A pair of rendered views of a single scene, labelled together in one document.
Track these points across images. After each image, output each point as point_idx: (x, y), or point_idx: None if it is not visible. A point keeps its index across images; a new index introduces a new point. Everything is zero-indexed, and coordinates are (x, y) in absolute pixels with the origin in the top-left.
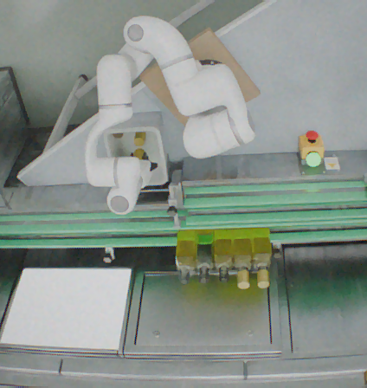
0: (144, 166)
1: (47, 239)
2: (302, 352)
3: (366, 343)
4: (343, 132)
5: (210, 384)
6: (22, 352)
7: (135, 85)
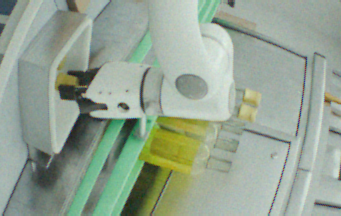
0: (129, 64)
1: None
2: (298, 129)
3: (299, 87)
4: None
5: (308, 201)
6: None
7: None
